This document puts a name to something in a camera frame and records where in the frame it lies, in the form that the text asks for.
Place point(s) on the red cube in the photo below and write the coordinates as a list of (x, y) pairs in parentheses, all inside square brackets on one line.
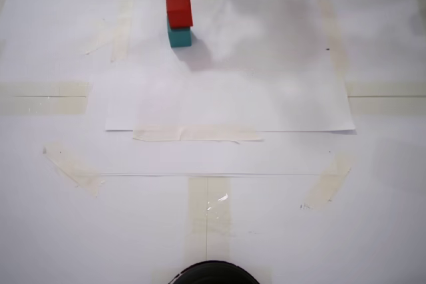
[(179, 9)]

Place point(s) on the teal cube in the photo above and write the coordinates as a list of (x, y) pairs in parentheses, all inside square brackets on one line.
[(179, 38)]

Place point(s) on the large white paper sheet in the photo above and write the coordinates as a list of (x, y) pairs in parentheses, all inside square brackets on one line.
[(199, 159)]

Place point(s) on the black round stand base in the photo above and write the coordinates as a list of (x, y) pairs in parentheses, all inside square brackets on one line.
[(214, 274)]

